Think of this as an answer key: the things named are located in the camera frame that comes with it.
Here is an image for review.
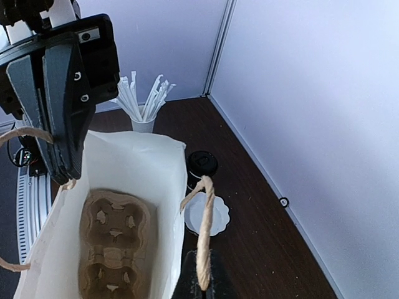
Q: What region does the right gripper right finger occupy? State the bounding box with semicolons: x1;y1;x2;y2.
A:
204;250;238;299

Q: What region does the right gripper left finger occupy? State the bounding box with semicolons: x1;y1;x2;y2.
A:
171;250;203;299

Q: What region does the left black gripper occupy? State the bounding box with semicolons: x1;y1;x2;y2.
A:
1;14;120;185

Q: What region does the cardboard two-cup carrier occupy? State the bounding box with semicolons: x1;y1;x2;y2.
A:
79;189;154;298

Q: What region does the kraft paper takeout bag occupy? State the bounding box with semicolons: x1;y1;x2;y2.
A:
0;126;219;299

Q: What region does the black plastic cup lid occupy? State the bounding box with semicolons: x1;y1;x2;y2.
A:
187;150;219;177

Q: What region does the black white paper coffee cup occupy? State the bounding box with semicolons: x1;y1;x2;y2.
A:
187;169;205;190

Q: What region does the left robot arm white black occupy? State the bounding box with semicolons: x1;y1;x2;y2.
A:
1;1;120;185

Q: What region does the white scalloped dish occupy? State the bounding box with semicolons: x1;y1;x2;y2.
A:
183;192;230;237

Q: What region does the wrapped white straws bundle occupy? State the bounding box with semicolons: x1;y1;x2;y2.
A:
110;70;176;123

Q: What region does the paper cup holding straws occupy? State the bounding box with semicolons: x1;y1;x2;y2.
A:
131;116;156;133

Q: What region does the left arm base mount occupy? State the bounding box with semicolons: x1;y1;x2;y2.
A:
6;123;52;177

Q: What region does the small black round wall grommet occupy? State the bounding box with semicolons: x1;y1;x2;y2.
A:
279;197;289;207

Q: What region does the aluminium front rail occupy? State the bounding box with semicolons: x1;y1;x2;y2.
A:
16;167;59;264

